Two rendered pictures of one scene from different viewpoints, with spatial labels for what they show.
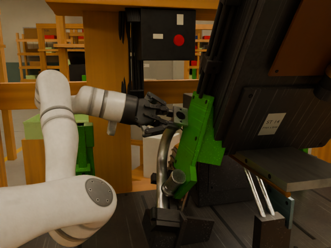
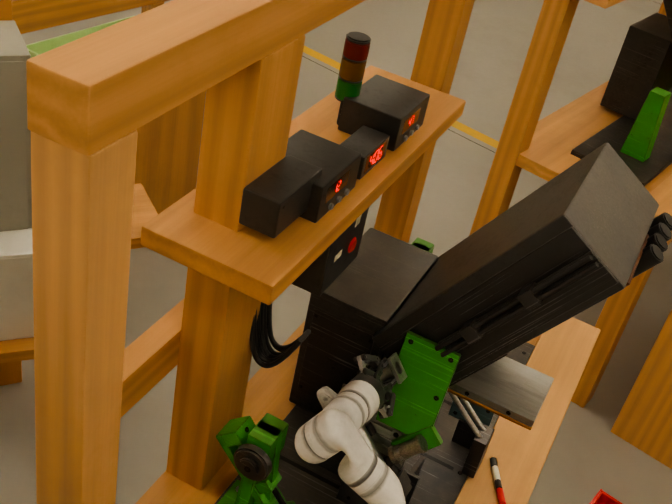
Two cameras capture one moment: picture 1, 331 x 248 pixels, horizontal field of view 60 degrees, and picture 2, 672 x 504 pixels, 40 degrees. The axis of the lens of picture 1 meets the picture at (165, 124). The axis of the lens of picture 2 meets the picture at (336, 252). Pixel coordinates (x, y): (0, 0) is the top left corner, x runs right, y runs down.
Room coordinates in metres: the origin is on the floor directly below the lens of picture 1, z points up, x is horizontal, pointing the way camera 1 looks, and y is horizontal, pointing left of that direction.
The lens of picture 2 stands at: (0.11, 1.20, 2.40)
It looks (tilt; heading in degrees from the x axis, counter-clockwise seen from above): 35 degrees down; 304
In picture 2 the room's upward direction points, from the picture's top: 12 degrees clockwise
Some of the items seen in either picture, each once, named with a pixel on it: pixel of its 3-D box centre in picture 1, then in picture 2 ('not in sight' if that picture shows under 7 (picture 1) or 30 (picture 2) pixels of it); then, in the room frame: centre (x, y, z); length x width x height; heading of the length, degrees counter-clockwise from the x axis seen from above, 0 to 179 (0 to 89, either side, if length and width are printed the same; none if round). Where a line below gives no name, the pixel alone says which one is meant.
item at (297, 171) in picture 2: not in sight; (281, 195); (0.92, 0.18, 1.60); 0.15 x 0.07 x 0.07; 104
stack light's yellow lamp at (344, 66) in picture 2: not in sight; (352, 67); (1.10, -0.20, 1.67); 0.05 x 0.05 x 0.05
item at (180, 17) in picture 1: (164, 36); (319, 233); (0.95, 0.00, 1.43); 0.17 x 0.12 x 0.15; 104
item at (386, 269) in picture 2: (231, 144); (363, 329); (0.94, -0.23, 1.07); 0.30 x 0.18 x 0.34; 104
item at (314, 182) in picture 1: (264, 154); (458, 365); (0.70, -0.26, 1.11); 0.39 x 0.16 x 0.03; 14
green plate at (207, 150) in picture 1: (203, 133); (423, 379); (0.70, -0.10, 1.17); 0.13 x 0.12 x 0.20; 104
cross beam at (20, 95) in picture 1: (182, 91); (264, 256); (1.14, -0.06, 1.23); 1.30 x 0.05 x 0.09; 104
